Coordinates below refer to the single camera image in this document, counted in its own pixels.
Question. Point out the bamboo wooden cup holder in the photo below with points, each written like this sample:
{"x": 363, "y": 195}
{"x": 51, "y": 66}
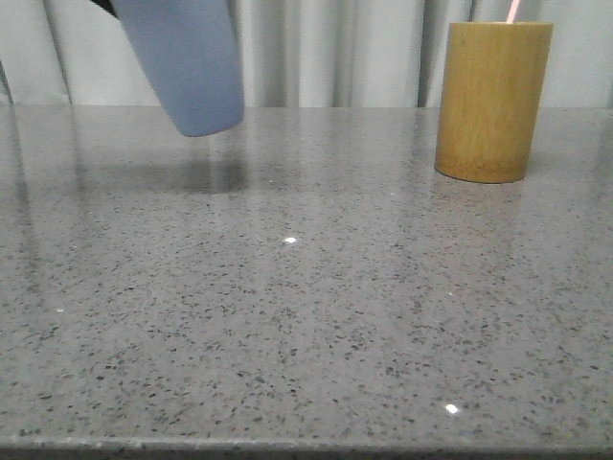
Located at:
{"x": 492, "y": 84}

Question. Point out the pink chopstick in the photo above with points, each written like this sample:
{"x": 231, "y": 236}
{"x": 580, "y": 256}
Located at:
{"x": 513, "y": 10}

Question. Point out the blue plastic cup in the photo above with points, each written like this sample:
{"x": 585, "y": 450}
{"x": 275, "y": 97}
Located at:
{"x": 189, "y": 53}

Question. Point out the grey-white curtain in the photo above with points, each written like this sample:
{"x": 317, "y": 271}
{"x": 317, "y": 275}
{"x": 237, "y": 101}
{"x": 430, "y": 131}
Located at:
{"x": 300, "y": 53}

